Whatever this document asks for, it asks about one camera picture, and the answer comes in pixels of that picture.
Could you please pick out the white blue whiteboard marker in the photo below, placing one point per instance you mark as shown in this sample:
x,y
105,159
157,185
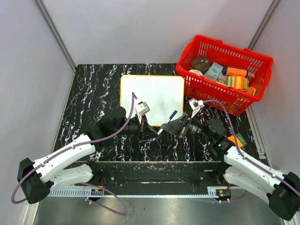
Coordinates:
x,y
168,120

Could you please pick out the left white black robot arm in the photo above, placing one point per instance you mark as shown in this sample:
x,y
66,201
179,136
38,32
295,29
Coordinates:
x,y
39,177

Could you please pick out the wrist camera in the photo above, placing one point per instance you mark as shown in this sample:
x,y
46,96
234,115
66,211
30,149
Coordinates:
x,y
196,106
142,108

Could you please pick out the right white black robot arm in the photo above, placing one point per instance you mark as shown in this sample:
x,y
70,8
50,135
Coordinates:
x,y
280,191

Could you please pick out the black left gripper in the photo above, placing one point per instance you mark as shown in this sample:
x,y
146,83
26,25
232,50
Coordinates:
x,y
146,132

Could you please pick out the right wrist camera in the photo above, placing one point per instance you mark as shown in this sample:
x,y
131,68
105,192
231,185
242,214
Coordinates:
x,y
196,106

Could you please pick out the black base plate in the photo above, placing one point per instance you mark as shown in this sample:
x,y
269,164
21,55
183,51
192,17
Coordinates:
x,y
117,173

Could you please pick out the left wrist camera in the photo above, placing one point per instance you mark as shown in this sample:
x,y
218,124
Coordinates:
x,y
142,108

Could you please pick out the yellow green sponge pack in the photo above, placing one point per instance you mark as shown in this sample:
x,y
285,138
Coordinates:
x,y
237,82

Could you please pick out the white slotted cable duct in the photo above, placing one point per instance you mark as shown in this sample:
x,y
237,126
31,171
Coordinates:
x,y
141,191

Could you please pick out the red plastic shopping basket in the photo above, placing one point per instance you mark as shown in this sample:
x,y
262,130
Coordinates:
x,y
236,101

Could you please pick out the brown round package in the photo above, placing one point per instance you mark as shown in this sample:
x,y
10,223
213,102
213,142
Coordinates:
x,y
200,63

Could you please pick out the teal white box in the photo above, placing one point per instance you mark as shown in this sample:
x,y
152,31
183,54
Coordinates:
x,y
213,72

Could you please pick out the orange blue can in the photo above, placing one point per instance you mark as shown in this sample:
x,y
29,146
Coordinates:
x,y
233,71

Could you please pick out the small orange box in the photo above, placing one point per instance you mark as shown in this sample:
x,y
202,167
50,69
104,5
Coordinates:
x,y
250,90

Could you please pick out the orange sponge package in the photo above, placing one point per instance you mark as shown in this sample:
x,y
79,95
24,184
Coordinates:
x,y
240,140

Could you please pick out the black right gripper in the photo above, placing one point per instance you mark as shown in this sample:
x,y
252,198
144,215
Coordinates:
x,y
177,126

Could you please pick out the yellow framed whiteboard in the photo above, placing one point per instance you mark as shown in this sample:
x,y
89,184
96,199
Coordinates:
x,y
163,95

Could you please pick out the white round lid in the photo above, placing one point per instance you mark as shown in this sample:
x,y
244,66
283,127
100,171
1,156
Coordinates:
x,y
197,72

